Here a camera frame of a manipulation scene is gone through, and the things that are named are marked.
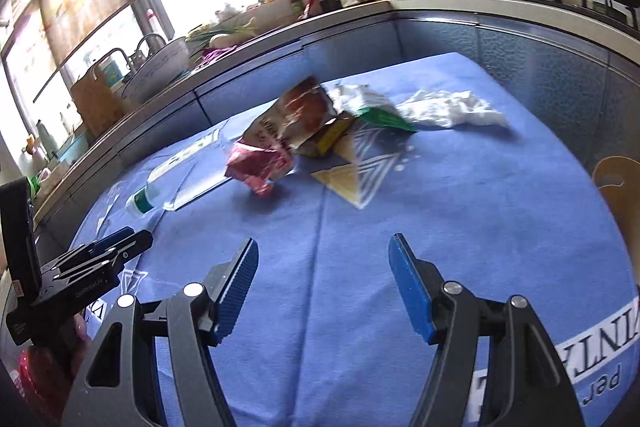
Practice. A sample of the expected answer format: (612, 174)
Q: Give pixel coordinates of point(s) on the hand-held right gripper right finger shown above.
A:
(410, 287)

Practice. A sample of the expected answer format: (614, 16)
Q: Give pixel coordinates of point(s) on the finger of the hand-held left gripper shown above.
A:
(130, 247)
(115, 239)

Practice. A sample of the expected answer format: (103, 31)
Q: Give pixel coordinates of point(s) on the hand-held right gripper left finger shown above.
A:
(235, 292)

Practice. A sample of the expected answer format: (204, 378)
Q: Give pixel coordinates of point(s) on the clear plastic bottle green label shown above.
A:
(145, 198)

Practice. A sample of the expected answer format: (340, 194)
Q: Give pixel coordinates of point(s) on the red snack bag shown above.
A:
(260, 167)

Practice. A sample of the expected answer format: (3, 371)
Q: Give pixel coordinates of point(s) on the yellow red seasoning box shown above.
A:
(330, 134)

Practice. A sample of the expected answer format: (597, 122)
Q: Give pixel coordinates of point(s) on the white tissue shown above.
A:
(450, 109)

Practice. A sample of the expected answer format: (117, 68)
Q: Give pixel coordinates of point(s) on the green white plastic bag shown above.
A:
(375, 107)

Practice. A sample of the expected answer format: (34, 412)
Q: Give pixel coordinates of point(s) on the brown snack bag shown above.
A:
(295, 107)

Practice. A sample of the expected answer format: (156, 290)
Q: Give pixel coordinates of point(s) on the person's left hand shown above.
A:
(82, 337)

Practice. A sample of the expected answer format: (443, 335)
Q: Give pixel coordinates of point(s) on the blue printed tablecloth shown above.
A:
(350, 232)

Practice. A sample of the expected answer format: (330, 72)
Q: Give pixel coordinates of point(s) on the brown cutting board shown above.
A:
(97, 104)

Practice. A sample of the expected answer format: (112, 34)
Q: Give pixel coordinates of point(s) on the white basin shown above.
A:
(157, 69)

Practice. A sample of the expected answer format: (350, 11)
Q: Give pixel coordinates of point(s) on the metal faucet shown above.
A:
(150, 42)

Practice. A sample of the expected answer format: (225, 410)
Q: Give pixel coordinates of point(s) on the purple vegetable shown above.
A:
(215, 57)

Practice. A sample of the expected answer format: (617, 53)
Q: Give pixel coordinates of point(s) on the white radish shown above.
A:
(220, 41)

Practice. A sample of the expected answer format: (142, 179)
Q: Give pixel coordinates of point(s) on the green onions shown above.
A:
(220, 29)

